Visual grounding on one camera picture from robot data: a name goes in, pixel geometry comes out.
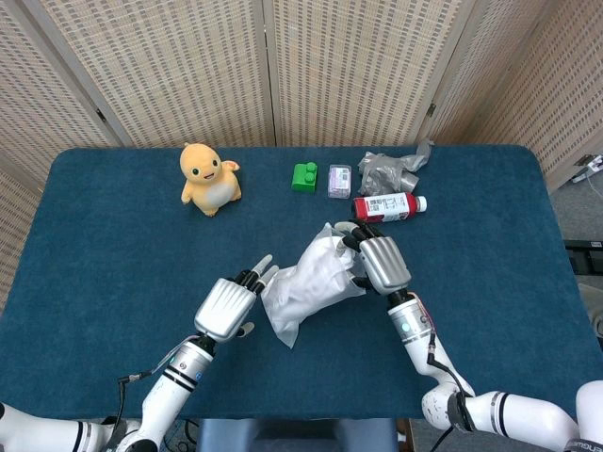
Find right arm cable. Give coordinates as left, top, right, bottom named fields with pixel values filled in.
left=414, top=294, right=475, bottom=409

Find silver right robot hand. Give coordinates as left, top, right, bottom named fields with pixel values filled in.
left=334, top=220, right=413, bottom=297

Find grey blue robot torso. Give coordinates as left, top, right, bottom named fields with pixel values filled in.
left=195, top=417, right=399, bottom=452

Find black metal stand base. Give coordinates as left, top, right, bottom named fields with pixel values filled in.
left=563, top=238, right=603, bottom=274

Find green building block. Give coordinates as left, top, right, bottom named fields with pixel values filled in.
left=290, top=161, right=319, bottom=194

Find small clear purple box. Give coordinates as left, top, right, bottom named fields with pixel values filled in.
left=326, top=164, right=353, bottom=201

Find black floor cables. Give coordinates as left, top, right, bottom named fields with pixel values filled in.
left=162, top=418, right=202, bottom=452

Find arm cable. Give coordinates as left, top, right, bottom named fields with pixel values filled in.
left=114, top=368, right=157, bottom=428
left=414, top=294, right=475, bottom=409

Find grey foil packaging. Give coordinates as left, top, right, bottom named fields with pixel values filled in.
left=356, top=137, right=435, bottom=198

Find red drink bottle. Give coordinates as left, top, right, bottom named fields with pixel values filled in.
left=352, top=191, right=429, bottom=226

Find white power adapter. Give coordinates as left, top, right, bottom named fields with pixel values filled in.
left=572, top=153, right=603, bottom=184

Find transparent bag with white contents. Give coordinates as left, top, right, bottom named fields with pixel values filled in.
left=260, top=222, right=368, bottom=349

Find yellow plush dinosaur toy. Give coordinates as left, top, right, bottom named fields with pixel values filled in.
left=179, top=142, right=243, bottom=218

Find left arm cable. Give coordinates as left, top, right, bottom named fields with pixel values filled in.
left=114, top=368, right=157, bottom=428

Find blue felt table cover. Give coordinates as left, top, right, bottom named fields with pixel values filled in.
left=0, top=144, right=603, bottom=421

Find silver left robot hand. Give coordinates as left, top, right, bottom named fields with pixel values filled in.
left=193, top=253, right=281, bottom=344

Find woven folding screen panel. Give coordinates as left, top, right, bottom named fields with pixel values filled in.
left=261, top=0, right=477, bottom=147
left=0, top=0, right=128, bottom=166
left=21, top=0, right=277, bottom=148
left=418, top=0, right=603, bottom=189
left=0, top=153, right=46, bottom=312

